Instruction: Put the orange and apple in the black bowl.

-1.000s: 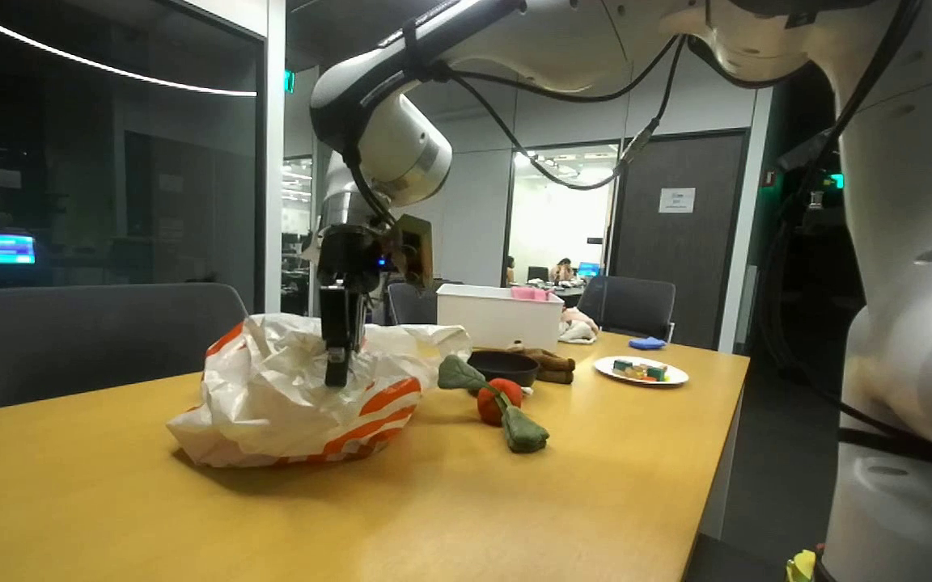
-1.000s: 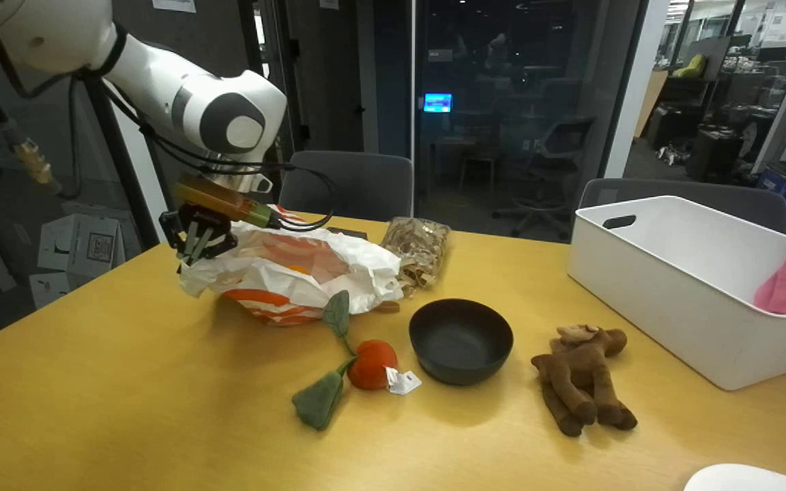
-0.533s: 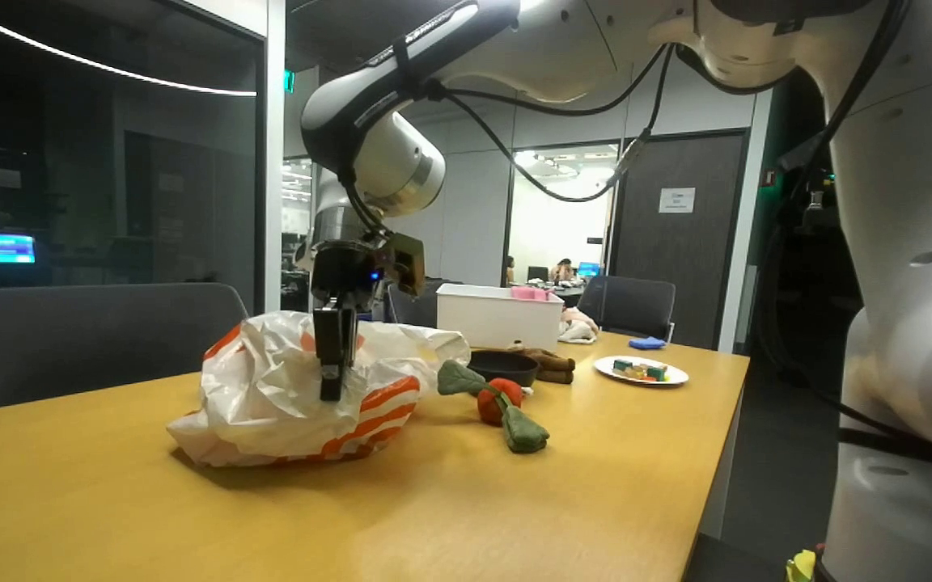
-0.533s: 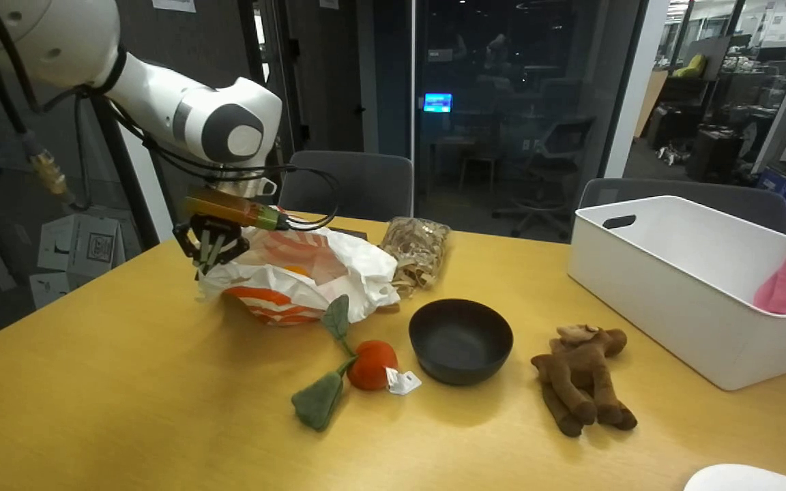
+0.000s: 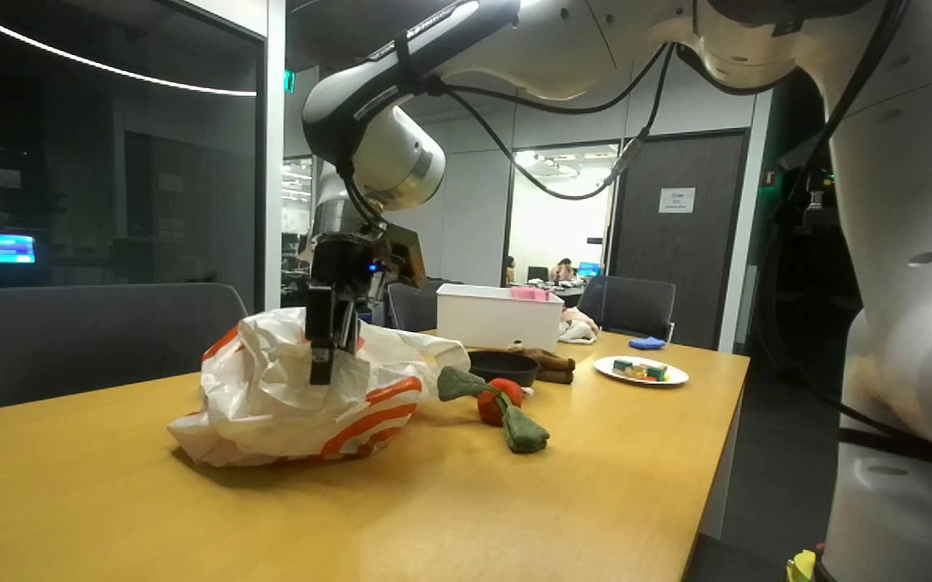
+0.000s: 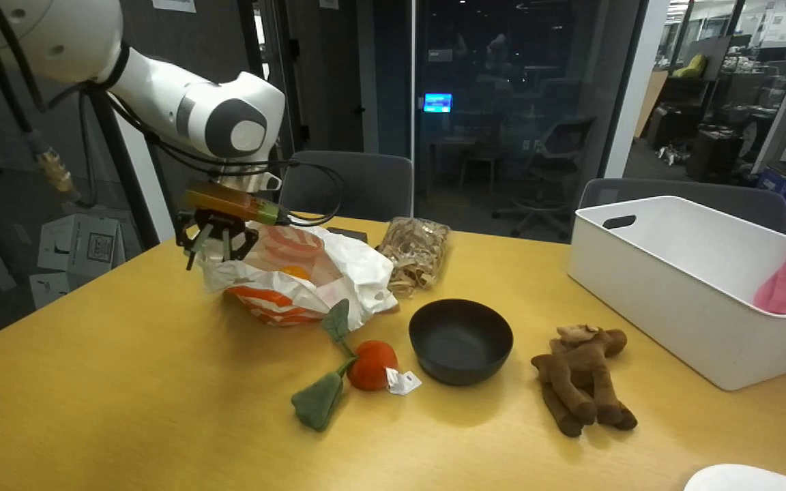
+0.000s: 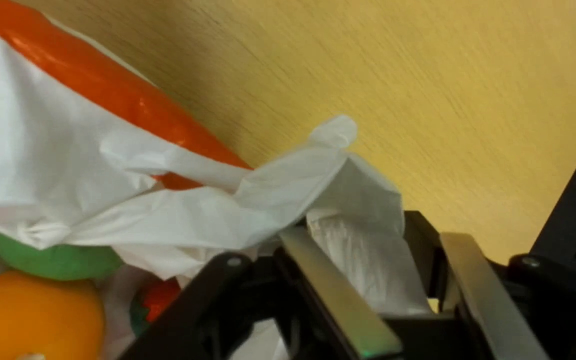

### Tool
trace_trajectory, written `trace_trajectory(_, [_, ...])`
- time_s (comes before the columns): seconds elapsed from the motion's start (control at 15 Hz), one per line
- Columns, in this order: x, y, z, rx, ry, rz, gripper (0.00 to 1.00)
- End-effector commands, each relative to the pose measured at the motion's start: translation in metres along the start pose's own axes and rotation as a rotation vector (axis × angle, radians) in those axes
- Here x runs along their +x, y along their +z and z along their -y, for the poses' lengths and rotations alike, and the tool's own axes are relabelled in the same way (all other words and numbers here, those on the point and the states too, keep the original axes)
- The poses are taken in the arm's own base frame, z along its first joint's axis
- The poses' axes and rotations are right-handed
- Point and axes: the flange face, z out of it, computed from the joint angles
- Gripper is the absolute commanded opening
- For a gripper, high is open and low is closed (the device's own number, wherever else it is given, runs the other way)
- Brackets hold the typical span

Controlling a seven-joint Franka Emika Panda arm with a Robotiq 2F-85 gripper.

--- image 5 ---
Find white paper door sign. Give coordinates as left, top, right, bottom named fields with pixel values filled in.
left=653, top=183, right=698, bottom=218

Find toy food pieces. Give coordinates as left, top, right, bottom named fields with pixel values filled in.
left=608, top=357, right=674, bottom=386

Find glowing blue monitor screen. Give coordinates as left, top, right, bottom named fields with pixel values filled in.
left=0, top=231, right=43, bottom=268

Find red plush toy green leaves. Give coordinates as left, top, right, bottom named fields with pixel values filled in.
left=434, top=366, right=553, bottom=457

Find white plate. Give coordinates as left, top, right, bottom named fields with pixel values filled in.
left=594, top=353, right=693, bottom=390

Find white orange plastic bag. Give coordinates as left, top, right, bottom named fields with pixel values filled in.
left=164, top=304, right=476, bottom=469

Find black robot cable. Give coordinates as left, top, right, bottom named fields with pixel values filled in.
left=422, top=42, right=686, bottom=208

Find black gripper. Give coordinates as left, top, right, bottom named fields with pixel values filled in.
left=301, top=231, right=380, bottom=388

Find white crumpled paper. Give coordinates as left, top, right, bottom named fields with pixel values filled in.
left=556, top=304, right=604, bottom=348

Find yellow green object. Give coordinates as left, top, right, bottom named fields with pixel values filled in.
left=783, top=545, right=826, bottom=582

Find brown plush toy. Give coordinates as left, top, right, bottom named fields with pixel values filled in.
left=526, top=346, right=581, bottom=388

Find gray office chair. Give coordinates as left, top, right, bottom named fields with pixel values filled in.
left=382, top=278, right=444, bottom=335
left=0, top=280, right=253, bottom=421
left=577, top=276, right=681, bottom=344

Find white plastic bin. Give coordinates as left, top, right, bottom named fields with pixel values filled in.
left=434, top=280, right=568, bottom=357

